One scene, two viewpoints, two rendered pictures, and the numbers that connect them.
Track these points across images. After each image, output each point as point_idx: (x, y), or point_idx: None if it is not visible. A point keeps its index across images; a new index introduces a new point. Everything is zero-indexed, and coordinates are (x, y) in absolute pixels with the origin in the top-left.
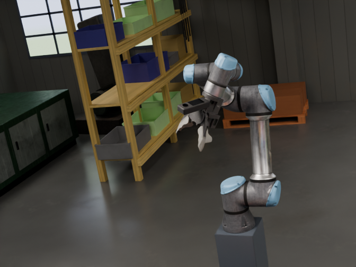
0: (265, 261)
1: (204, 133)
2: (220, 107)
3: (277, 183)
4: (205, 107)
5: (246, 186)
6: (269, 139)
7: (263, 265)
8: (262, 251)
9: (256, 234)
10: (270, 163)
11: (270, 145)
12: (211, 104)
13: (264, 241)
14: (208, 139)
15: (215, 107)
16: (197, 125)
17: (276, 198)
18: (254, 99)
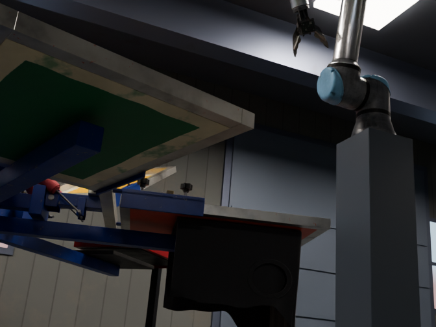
0: (361, 193)
1: (292, 41)
2: (300, 15)
3: (322, 71)
4: (297, 21)
5: None
6: (339, 18)
7: (352, 194)
8: (356, 174)
9: (344, 146)
10: (334, 48)
11: (339, 25)
12: (298, 15)
13: (364, 162)
14: (295, 45)
15: (299, 16)
16: (303, 36)
17: (319, 89)
18: None
